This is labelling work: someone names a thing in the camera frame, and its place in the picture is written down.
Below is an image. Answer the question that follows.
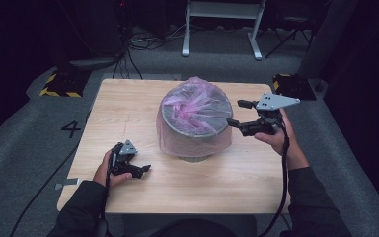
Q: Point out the white metal stand frame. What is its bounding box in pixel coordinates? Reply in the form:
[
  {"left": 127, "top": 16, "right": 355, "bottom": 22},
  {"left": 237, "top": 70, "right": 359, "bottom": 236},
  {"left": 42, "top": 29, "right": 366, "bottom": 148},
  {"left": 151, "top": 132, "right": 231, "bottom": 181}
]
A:
[{"left": 181, "top": 0, "right": 267, "bottom": 61}]

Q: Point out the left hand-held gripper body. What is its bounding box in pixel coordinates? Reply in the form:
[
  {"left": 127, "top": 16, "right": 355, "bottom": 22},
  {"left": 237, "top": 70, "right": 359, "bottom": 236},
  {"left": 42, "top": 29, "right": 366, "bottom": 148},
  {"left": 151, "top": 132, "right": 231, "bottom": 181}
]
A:
[{"left": 110, "top": 139, "right": 138, "bottom": 177}]

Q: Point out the person's left hand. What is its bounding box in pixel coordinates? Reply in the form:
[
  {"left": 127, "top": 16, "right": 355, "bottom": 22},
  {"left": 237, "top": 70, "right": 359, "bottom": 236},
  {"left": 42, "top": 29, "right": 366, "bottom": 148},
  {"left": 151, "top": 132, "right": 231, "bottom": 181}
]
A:
[{"left": 93, "top": 150, "right": 133, "bottom": 189}]

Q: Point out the black tripod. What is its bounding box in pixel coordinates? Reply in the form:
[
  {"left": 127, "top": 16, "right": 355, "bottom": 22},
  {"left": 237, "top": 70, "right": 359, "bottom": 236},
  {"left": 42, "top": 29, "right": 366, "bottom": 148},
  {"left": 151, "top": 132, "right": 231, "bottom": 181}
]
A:
[{"left": 265, "top": 14, "right": 314, "bottom": 59}]

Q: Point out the green plastic trash bin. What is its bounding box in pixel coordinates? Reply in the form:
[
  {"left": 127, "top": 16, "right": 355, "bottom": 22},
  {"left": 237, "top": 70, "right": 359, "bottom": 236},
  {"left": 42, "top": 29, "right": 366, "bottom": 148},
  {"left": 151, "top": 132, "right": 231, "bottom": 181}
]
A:
[{"left": 157, "top": 82, "right": 234, "bottom": 163}]

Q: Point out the bundle of black cables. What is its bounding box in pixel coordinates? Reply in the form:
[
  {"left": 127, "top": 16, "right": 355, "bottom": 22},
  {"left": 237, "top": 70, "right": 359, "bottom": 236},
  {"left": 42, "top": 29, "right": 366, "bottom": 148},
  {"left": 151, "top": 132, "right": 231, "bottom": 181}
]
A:
[{"left": 112, "top": 23, "right": 191, "bottom": 80}]

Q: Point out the grey curtain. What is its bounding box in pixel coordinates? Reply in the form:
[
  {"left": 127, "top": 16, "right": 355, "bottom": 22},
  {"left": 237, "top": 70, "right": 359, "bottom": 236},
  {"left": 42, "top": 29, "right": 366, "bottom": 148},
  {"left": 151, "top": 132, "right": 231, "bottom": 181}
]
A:
[{"left": 297, "top": 0, "right": 359, "bottom": 80}]

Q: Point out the hand-held gripper cable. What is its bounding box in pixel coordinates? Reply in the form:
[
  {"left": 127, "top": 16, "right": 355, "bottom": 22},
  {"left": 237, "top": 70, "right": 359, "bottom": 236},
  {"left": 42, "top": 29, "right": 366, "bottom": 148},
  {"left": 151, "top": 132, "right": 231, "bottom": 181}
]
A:
[
  {"left": 260, "top": 121, "right": 291, "bottom": 237},
  {"left": 99, "top": 154, "right": 116, "bottom": 237}
]

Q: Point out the left hand-held gripper cable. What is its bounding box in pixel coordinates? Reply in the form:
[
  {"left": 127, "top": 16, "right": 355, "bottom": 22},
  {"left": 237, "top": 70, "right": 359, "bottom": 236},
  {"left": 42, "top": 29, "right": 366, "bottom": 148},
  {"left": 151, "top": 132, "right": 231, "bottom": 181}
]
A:
[{"left": 99, "top": 154, "right": 116, "bottom": 237}]

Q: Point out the pink plastic bag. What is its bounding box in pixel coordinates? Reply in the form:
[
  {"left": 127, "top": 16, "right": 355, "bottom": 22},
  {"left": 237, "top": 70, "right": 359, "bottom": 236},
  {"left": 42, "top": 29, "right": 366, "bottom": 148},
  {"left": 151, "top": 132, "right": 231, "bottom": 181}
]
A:
[{"left": 156, "top": 76, "right": 235, "bottom": 158}]

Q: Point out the grey metal bracket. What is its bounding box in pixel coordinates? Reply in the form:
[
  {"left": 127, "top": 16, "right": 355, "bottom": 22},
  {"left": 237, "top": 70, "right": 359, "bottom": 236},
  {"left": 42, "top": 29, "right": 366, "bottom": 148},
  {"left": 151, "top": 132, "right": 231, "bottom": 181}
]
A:
[{"left": 54, "top": 178, "right": 81, "bottom": 191}]

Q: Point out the black yellow striped base plate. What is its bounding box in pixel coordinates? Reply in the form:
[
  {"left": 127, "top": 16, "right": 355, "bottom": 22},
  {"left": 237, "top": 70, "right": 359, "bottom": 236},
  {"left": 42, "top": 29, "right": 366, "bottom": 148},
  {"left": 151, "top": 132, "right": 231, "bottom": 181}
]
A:
[
  {"left": 38, "top": 67, "right": 92, "bottom": 98},
  {"left": 272, "top": 73, "right": 318, "bottom": 102}
]

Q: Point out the person's dark torso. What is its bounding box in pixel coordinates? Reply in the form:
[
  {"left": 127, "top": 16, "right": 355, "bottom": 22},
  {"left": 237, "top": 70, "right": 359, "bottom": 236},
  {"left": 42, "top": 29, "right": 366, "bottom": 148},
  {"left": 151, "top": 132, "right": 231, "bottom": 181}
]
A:
[{"left": 121, "top": 215, "right": 258, "bottom": 237}]

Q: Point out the right hand-held gripper cable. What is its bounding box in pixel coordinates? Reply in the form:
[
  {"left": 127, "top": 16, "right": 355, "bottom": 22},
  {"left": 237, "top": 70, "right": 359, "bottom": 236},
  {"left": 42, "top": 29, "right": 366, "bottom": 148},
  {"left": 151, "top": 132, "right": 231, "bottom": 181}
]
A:
[{"left": 260, "top": 121, "right": 291, "bottom": 237}]

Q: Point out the dark equipment stand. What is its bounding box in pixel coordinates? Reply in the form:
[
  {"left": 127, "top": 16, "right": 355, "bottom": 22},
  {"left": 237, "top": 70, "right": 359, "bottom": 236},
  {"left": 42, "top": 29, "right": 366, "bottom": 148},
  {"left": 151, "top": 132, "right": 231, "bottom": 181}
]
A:
[{"left": 55, "top": 0, "right": 127, "bottom": 72}]

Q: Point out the black floor cable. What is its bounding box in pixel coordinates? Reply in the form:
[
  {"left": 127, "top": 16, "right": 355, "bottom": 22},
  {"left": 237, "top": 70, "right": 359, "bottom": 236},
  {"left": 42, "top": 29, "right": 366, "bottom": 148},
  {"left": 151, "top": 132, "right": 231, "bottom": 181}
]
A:
[{"left": 9, "top": 112, "right": 92, "bottom": 237}]

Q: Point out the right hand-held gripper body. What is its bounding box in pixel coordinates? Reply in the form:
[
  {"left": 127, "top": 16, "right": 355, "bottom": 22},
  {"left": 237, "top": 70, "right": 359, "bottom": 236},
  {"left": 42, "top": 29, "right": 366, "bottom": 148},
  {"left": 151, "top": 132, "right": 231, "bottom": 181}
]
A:
[{"left": 256, "top": 92, "right": 301, "bottom": 135}]

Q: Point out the person's right hand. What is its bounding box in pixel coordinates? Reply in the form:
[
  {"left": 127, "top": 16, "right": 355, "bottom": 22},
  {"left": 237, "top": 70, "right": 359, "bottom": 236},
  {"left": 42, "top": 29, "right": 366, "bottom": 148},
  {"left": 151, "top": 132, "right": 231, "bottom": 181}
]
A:
[{"left": 254, "top": 109, "right": 299, "bottom": 157}]

